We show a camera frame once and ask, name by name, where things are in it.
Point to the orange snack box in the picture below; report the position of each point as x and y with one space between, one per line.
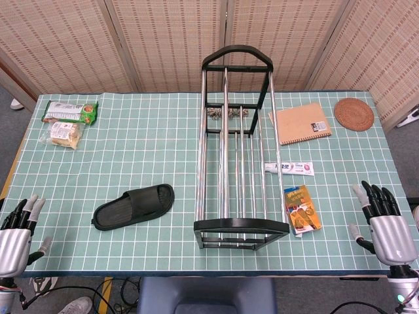
302 212

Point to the yellow floor tape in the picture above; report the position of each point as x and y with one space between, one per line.
104 294

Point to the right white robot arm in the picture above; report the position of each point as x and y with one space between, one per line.
404 288

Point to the bamboo folding screen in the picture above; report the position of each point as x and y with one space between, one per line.
65 39

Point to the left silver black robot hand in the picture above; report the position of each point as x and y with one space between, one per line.
13 242

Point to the green grid tablecloth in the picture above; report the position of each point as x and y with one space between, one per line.
131 147

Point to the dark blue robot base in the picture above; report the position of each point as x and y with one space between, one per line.
206 294

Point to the white black sneaker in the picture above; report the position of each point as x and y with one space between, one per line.
42 284

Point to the kraft spiral notebook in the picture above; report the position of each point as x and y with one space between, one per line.
299 122

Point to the black chrome shoe rack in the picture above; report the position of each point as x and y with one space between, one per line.
240 225

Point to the clear bread packet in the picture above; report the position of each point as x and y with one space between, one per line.
63 135

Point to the white toothpaste tube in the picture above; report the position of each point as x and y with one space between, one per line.
291 168

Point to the grey sneaker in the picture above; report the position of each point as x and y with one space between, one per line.
77 305

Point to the green snack packet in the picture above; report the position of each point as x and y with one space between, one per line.
65 111

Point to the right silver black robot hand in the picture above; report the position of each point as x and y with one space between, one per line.
393 235

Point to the white stand foot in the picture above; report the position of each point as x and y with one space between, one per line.
409 118

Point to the brown woven round coaster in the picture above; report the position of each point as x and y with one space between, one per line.
354 114

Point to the black rubber slipper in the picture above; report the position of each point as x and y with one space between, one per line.
131 209

